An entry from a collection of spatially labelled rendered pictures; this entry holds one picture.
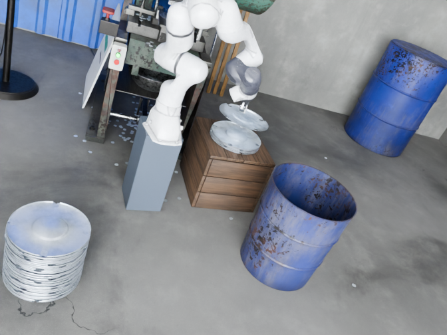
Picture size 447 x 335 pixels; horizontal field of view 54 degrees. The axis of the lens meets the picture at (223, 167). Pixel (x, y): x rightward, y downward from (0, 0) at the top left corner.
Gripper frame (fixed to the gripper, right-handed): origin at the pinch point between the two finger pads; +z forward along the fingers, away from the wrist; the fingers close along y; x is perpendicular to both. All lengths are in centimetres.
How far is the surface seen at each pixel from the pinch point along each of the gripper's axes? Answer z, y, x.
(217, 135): 14.2, -14.5, 7.3
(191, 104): 30.1, 1.5, 30.8
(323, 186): 3, -20, -53
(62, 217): -39, -87, 42
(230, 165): 10.6, -27.8, -5.8
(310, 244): -18, -53, -54
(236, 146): 11.8, -16.8, -4.5
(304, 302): 5, -76, -65
